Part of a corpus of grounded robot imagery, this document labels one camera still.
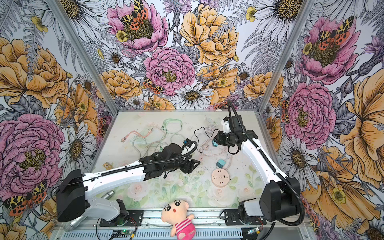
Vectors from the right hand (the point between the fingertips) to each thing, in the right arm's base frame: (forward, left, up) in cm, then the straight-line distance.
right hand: (216, 143), depth 82 cm
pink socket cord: (+2, -3, -16) cm, 17 cm away
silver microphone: (-34, +70, -12) cm, 79 cm away
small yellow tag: (-4, +64, -16) cm, 66 cm away
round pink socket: (-13, -2, -15) cm, 20 cm away
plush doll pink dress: (-31, +21, -9) cm, 39 cm away
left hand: (-10, +13, -2) cm, 16 cm away
